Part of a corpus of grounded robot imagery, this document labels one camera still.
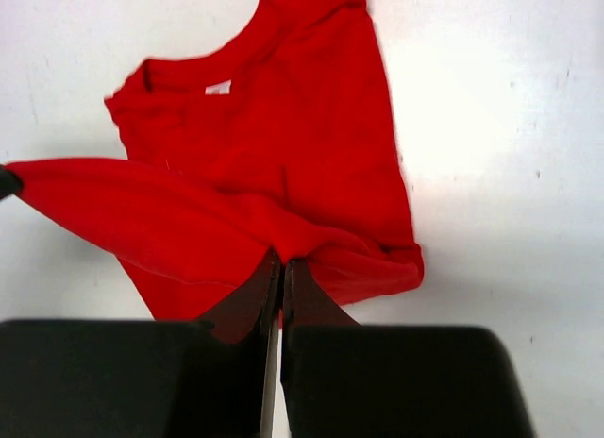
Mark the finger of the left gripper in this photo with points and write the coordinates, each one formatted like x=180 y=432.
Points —
x=10 y=183

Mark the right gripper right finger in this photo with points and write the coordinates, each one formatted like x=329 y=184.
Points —
x=344 y=379

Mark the red t-shirt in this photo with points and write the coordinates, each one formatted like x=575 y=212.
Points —
x=281 y=141

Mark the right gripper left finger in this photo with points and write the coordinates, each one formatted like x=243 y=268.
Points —
x=213 y=376

